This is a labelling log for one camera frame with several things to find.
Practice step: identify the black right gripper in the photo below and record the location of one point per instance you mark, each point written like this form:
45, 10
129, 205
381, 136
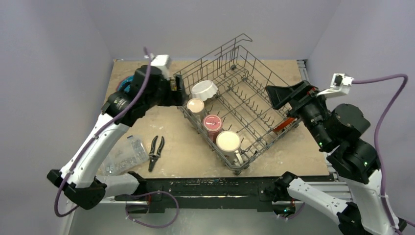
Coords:
298, 99

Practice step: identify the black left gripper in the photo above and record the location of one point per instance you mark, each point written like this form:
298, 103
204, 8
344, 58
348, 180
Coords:
174, 97

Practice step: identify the orange fluted plate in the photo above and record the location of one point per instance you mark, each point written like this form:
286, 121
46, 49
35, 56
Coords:
284, 124

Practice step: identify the tall cream seahorse cup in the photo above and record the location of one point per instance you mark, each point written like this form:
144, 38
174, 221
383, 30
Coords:
196, 109

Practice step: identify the blue polka dot plate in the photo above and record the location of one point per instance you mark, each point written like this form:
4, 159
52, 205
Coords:
124, 85

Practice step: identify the pink ghost pattern mug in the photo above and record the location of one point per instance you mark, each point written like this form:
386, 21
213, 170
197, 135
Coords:
213, 125

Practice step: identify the green interior mushroom mug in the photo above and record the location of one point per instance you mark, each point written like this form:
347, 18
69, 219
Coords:
229, 143

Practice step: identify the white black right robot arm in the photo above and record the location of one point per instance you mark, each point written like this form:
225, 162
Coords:
338, 133

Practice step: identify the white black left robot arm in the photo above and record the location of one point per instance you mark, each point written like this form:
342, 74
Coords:
147, 88

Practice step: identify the clear plastic screw box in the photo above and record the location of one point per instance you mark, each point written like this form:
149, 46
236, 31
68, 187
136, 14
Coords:
127, 153

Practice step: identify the grey wire dish rack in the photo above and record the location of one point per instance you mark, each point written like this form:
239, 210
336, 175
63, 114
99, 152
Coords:
241, 101

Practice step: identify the black grey wire stripper pliers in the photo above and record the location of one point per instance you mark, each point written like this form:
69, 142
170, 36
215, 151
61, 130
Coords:
154, 153

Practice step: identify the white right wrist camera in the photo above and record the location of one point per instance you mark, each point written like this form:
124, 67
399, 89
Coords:
340, 86

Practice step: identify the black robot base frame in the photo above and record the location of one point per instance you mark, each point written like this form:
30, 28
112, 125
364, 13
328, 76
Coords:
239, 193

